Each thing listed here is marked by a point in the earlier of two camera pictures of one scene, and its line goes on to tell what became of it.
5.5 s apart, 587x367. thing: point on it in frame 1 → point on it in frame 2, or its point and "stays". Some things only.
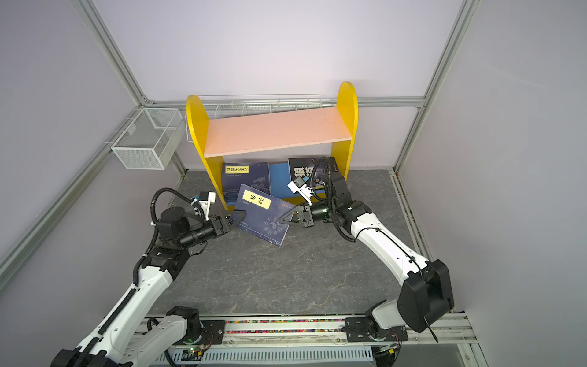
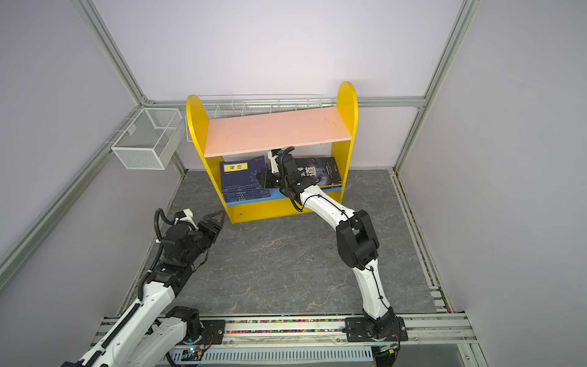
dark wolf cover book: (318, 170) stays
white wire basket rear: (225, 106) stays
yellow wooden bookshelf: (322, 129) stays
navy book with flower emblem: (263, 212) → (239, 180)
